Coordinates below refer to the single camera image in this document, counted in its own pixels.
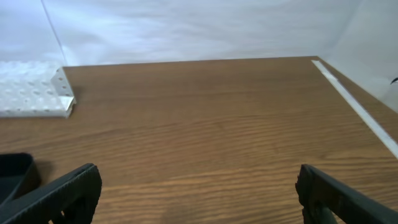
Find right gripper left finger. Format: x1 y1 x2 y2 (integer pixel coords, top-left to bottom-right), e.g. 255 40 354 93
0 162 103 224

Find black tray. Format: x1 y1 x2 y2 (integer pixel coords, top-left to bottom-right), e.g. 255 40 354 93
0 152 42 206

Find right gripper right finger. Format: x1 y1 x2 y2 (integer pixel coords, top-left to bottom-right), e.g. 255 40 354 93
295 164 398 224

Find white test tube rack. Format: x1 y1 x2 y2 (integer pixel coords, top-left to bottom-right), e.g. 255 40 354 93
0 60 77 119

